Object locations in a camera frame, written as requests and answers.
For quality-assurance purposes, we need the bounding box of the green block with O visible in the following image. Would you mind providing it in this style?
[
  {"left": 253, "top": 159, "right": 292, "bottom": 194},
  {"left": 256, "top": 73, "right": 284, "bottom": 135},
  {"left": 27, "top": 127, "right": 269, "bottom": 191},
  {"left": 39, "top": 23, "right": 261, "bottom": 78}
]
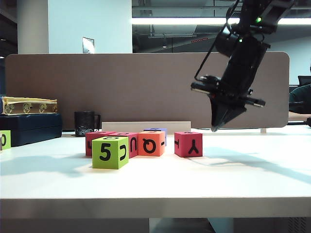
[{"left": 0, "top": 130, "right": 12, "bottom": 150}]

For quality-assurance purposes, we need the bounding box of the orange block with Q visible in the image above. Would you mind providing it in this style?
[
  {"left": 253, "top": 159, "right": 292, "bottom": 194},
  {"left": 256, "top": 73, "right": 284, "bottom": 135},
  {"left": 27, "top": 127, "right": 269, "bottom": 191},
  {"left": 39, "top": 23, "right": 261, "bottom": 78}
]
[{"left": 138, "top": 131, "right": 166, "bottom": 157}]

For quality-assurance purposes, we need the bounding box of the black office chair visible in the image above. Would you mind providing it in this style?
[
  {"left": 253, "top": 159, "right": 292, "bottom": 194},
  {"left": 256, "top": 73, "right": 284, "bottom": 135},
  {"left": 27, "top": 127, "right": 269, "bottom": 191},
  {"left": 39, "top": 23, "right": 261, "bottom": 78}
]
[{"left": 297, "top": 76, "right": 311, "bottom": 87}]

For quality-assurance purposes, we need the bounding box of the white ceiling light strip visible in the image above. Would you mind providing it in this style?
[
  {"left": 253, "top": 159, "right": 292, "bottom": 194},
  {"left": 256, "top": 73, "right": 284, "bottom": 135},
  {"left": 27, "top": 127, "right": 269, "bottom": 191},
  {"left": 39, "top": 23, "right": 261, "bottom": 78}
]
[{"left": 131, "top": 17, "right": 311, "bottom": 26}]

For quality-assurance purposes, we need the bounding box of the purple block with R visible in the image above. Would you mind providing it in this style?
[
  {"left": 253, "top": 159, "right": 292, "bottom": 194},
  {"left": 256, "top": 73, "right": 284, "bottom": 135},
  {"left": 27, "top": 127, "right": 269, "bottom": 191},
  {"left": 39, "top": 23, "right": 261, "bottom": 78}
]
[{"left": 143, "top": 128, "right": 168, "bottom": 147}]

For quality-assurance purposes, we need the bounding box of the red block with Y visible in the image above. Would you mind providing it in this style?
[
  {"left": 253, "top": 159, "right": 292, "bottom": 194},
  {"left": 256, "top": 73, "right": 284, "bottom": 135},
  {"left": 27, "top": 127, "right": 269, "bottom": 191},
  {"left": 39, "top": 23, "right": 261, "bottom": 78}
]
[{"left": 174, "top": 132, "right": 203, "bottom": 158}]

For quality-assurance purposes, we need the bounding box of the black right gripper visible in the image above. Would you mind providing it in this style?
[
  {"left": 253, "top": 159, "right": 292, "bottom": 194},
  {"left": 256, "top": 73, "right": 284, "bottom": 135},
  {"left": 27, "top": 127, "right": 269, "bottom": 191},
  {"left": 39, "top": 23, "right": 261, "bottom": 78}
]
[{"left": 201, "top": 74, "right": 266, "bottom": 133}]

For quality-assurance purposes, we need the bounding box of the green block with 5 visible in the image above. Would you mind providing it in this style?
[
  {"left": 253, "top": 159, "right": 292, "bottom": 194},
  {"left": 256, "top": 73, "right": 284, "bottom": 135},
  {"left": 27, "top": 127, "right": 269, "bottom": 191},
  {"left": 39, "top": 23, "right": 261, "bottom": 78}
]
[{"left": 92, "top": 136, "right": 129, "bottom": 170}]

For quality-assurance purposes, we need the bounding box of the beige cable tray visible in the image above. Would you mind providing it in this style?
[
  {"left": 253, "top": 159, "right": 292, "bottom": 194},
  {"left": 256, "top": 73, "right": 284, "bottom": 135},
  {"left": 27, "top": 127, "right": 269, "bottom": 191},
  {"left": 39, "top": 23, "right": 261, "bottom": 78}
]
[{"left": 101, "top": 121, "right": 195, "bottom": 136}]

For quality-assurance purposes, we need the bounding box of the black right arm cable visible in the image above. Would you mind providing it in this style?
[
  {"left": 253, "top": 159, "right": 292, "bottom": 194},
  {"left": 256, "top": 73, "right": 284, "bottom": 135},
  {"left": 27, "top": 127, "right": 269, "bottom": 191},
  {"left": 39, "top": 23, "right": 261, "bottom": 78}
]
[{"left": 193, "top": 0, "right": 240, "bottom": 82}]

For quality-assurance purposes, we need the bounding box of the yellow patterned box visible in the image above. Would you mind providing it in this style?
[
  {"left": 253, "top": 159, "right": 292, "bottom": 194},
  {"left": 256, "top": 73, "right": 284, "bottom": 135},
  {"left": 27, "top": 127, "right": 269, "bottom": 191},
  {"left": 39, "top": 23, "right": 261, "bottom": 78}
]
[{"left": 1, "top": 96, "right": 58, "bottom": 116}]

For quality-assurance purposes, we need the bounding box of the black mug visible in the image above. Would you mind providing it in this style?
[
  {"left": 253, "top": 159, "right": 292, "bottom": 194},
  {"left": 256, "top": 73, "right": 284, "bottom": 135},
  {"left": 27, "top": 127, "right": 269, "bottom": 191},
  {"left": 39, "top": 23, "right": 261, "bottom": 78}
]
[{"left": 74, "top": 111, "right": 102, "bottom": 137}]

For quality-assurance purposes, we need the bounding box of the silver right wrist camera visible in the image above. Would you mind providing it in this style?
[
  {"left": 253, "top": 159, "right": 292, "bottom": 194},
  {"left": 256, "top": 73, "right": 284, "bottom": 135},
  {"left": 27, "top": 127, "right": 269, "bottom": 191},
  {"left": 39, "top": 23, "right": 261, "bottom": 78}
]
[{"left": 190, "top": 82, "right": 209, "bottom": 94}]

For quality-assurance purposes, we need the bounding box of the red block with C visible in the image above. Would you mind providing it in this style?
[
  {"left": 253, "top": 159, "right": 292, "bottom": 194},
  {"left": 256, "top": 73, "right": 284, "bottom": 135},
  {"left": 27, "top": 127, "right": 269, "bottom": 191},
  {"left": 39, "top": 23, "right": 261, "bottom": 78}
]
[{"left": 85, "top": 131, "right": 117, "bottom": 157}]

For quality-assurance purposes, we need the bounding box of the person in dark green top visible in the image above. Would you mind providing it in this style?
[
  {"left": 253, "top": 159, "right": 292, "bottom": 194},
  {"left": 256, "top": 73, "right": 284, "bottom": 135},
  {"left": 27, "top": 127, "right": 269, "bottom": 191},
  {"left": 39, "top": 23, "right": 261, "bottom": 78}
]
[{"left": 288, "top": 63, "right": 311, "bottom": 115}]

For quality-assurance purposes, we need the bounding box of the dark blue case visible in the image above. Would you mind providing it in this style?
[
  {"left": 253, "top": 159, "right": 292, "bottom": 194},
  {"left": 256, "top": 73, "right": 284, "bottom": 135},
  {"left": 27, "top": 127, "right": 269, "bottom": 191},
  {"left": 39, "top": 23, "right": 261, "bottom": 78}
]
[{"left": 0, "top": 113, "right": 63, "bottom": 148}]

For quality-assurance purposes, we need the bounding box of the red block with U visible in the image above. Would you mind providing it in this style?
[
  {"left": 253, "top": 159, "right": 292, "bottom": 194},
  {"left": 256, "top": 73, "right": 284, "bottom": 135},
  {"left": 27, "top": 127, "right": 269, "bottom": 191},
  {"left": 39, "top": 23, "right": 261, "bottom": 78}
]
[{"left": 108, "top": 132, "right": 139, "bottom": 159}]

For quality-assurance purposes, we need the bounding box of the brown fabric desk divider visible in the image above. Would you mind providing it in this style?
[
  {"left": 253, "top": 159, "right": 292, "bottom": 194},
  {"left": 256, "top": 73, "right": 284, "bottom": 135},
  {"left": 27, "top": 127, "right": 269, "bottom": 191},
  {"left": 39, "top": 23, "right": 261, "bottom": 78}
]
[{"left": 5, "top": 51, "right": 290, "bottom": 129}]

